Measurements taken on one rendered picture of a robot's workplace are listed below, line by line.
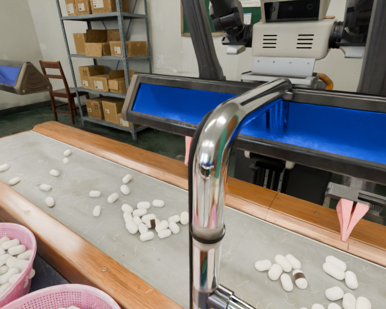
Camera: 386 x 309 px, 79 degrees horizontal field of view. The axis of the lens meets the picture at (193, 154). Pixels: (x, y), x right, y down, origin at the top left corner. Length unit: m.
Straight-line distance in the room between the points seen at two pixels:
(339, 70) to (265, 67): 1.46
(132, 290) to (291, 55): 0.90
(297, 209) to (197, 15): 0.56
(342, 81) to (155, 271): 2.18
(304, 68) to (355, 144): 0.73
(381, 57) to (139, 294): 0.60
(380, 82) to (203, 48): 0.40
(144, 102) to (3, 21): 4.90
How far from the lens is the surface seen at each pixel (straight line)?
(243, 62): 2.58
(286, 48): 1.01
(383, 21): 0.55
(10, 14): 5.27
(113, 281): 0.50
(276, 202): 0.68
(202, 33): 0.68
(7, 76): 0.76
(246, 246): 0.58
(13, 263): 0.65
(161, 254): 0.55
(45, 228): 0.66
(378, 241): 0.68
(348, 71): 2.41
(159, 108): 0.34
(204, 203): 0.15
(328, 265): 0.57
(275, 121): 0.27
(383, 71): 0.57
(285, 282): 0.52
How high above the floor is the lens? 1.16
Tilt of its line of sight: 26 degrees down
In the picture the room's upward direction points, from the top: straight up
